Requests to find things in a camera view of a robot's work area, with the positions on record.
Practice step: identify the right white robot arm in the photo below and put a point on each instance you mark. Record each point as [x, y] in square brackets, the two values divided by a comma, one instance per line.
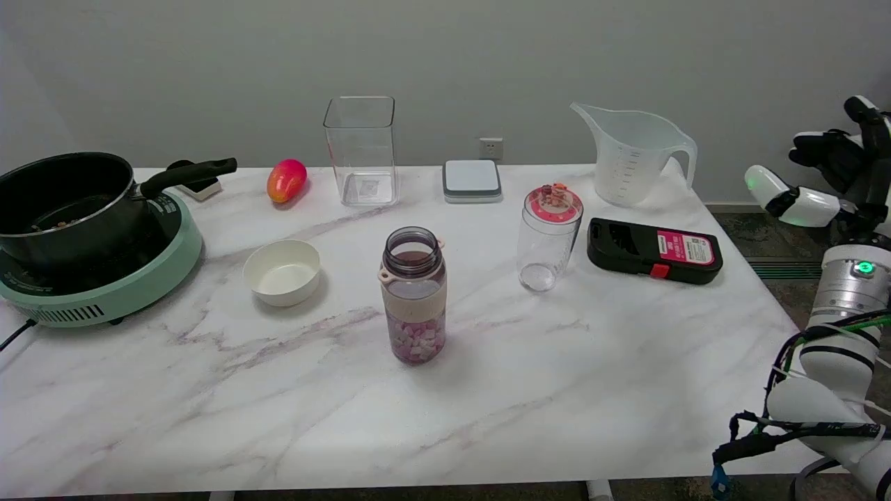
[846, 292]

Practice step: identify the clear jar with red lid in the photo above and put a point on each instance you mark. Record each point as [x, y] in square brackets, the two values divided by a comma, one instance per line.
[548, 240]

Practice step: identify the clear square plastic container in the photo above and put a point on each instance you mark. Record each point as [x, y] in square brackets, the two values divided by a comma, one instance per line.
[360, 153]

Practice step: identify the small black white gadget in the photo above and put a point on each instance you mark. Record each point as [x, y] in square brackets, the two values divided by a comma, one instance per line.
[203, 188]

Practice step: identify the black box with pink label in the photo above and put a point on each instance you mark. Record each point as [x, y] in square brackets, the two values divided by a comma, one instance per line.
[651, 250]

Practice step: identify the white round bowl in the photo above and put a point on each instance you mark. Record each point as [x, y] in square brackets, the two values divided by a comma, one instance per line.
[282, 273]

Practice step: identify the white grey square lid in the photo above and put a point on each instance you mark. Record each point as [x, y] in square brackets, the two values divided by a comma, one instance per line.
[472, 179]

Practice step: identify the white wall socket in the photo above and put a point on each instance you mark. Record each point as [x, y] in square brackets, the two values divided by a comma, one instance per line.
[491, 147]

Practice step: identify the clear bottle with pink candy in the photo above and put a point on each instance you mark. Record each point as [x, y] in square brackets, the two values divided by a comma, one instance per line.
[413, 306]

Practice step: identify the floor vent grille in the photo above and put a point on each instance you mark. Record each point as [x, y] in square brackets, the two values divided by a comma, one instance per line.
[783, 268]

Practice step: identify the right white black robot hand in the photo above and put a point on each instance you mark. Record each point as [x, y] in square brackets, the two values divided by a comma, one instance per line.
[807, 207]

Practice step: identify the green induction cooker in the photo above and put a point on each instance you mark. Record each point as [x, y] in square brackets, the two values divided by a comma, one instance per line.
[139, 278]

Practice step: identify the red yellow mango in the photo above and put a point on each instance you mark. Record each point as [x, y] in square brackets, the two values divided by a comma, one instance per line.
[286, 180]

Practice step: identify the translucent measuring jug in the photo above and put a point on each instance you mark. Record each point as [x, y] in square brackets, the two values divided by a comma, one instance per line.
[637, 163]

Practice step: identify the white table leg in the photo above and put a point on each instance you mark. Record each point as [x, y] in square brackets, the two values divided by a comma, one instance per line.
[221, 496]
[598, 490]

